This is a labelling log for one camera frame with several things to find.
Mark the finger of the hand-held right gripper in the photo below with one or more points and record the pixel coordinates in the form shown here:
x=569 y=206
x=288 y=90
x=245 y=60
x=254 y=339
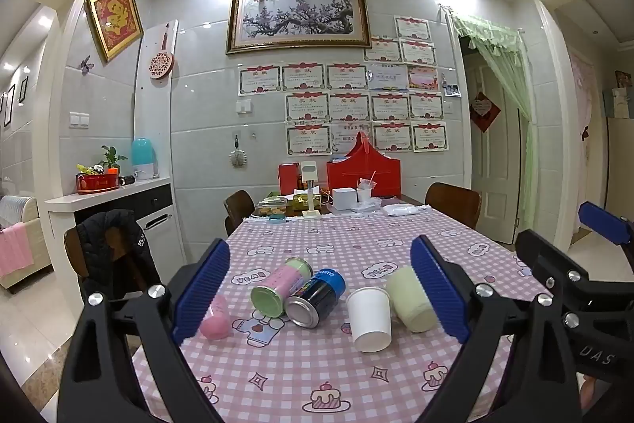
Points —
x=537 y=254
x=602 y=217

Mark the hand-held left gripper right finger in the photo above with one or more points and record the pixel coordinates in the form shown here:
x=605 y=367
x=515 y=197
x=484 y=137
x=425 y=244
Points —
x=441 y=291

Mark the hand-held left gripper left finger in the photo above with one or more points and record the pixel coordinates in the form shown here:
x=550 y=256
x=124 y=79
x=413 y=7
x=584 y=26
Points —
x=200 y=294

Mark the pink plastic cup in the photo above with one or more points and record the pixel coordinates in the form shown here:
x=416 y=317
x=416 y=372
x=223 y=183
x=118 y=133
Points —
x=218 y=321

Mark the cream plastic cup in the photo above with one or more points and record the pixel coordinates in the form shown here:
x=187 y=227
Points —
x=408 y=299

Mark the white paper cup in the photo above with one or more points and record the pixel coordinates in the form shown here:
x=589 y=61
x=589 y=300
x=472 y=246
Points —
x=369 y=319

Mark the clear cup with straw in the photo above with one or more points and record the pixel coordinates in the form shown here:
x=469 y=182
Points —
x=365 y=194

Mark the beige cabinet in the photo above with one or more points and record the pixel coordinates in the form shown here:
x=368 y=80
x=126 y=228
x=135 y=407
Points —
x=621 y=165

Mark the green and pink tin can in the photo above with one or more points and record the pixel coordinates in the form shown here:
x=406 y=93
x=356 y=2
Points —
x=282 y=284

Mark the pink patterned curtain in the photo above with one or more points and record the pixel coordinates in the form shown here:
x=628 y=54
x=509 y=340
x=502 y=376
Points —
x=580 y=130

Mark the brown wooden chair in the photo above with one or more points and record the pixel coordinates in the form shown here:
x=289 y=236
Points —
x=72 y=254
x=453 y=202
x=240 y=207

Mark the white plastic bag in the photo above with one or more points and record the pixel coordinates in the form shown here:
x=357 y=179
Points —
x=402 y=210

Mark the black padded jacket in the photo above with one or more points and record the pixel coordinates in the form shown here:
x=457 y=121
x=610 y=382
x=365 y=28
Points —
x=116 y=244

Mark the white door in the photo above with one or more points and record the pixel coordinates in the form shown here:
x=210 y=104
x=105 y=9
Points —
x=493 y=165

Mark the white counter cabinet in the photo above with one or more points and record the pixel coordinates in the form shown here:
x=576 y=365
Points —
x=148 y=205

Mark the tray of snacks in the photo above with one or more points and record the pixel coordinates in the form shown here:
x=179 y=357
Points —
x=271 y=206

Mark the dark blue tin can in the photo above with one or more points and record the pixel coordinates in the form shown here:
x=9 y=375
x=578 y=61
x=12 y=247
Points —
x=317 y=299

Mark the pink checked tablecloth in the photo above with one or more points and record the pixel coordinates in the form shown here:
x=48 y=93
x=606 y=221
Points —
x=297 y=368

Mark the white square box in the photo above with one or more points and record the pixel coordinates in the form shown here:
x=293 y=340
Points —
x=344 y=199

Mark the green and gold box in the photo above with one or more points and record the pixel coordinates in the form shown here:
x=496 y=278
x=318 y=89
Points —
x=303 y=202

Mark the grey hanging brush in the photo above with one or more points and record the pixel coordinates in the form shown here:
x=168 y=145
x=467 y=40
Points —
x=238 y=158

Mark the red box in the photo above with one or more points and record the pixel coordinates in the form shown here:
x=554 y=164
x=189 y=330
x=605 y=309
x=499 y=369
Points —
x=288 y=180

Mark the red gift bag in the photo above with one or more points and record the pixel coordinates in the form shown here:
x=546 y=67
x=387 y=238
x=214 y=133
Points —
x=361 y=170

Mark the red round tin tray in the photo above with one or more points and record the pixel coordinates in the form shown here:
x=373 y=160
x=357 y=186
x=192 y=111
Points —
x=98 y=185

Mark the light blue humidifier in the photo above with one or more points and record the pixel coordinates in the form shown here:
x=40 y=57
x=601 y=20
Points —
x=143 y=155

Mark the red diamond door ornament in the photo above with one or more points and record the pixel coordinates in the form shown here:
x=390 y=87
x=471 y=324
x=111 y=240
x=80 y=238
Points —
x=485 y=112

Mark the green door curtain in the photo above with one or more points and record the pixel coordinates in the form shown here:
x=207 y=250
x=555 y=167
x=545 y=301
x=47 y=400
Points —
x=515 y=81

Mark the small potted plant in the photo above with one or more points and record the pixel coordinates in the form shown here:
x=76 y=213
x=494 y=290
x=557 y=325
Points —
x=111 y=158

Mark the white desk lamp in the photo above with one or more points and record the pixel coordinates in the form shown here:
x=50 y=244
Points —
x=309 y=173

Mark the pink towel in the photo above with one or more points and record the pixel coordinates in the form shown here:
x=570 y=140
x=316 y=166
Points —
x=16 y=249

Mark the beige sofa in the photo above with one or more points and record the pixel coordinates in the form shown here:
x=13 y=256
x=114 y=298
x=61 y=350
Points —
x=20 y=210

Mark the pink round hanging ornament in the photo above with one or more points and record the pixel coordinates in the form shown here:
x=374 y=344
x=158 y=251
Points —
x=162 y=65

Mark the red and gold framed picture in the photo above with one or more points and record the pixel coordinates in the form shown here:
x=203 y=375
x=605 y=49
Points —
x=115 y=19

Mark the framed plum blossom painting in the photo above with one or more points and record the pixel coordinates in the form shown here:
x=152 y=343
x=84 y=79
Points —
x=298 y=16

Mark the small wall photo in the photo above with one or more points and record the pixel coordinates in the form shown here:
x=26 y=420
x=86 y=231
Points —
x=451 y=89

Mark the group of wall certificates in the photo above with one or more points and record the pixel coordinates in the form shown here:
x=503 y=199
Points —
x=349 y=106

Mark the white double light switch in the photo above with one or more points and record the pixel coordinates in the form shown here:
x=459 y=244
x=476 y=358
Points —
x=80 y=120

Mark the butterfly wall sticker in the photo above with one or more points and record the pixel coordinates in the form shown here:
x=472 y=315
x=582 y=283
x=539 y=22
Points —
x=86 y=64

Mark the black framed wall picture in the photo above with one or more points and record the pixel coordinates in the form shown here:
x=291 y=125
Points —
x=9 y=105
x=23 y=89

